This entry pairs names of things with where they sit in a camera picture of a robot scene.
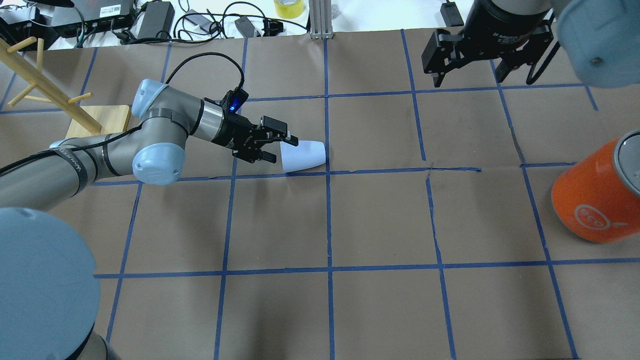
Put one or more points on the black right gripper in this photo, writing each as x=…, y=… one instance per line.
x=501, y=27

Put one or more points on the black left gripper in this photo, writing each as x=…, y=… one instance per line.
x=231, y=133

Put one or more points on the light blue plastic cup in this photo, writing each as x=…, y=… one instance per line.
x=306, y=155

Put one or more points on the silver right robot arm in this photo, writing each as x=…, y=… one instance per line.
x=600, y=38

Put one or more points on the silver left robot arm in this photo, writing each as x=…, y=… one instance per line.
x=49, y=294

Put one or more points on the wooden cup rack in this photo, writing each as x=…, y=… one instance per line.
x=86, y=121

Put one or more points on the yellow tape roll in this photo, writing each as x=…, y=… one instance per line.
x=289, y=9

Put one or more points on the black power adapter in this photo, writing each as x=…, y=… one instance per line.
x=157, y=18

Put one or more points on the orange can with grey lid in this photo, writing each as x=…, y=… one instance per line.
x=598, y=199

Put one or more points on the aluminium frame post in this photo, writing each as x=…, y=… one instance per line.
x=320, y=19

